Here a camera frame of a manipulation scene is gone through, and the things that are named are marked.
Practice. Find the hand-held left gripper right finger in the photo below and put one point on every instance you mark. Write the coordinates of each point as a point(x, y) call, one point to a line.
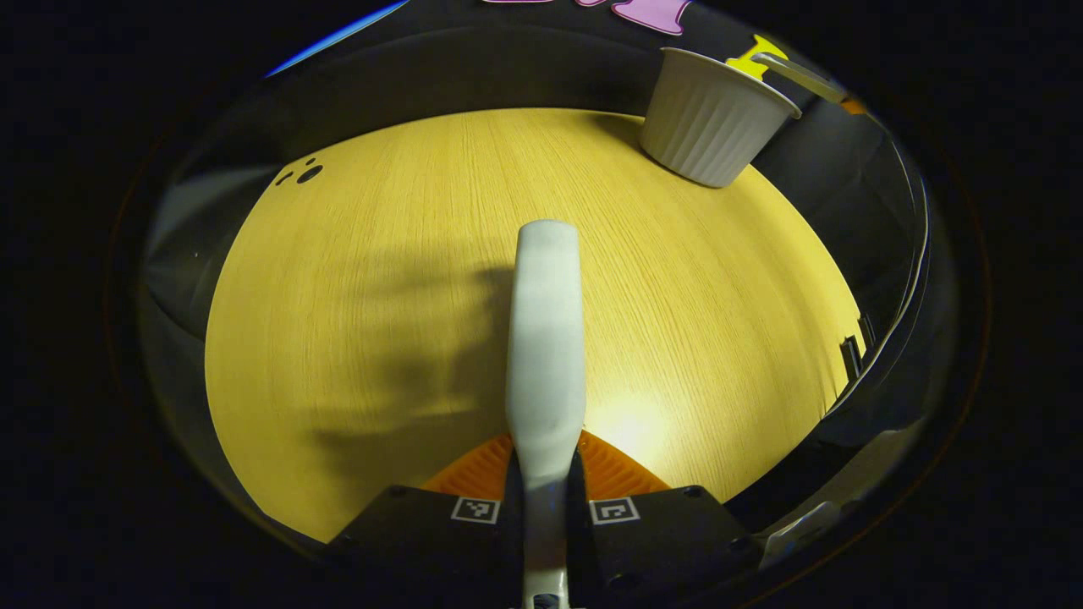
point(578, 541)

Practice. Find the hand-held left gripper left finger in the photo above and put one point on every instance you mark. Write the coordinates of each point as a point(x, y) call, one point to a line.
point(512, 541)

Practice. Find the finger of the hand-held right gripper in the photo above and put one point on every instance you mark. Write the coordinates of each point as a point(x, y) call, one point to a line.
point(854, 106)

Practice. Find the white plastic dustpan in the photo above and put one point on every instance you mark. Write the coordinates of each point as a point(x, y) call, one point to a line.
point(799, 78)

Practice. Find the white ribbed garbage bin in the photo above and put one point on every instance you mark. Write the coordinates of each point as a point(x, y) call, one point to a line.
point(711, 127)

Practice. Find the small white broom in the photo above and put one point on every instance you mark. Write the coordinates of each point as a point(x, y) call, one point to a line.
point(546, 338)

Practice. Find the wooden desktop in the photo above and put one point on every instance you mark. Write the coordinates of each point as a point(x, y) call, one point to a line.
point(338, 338)

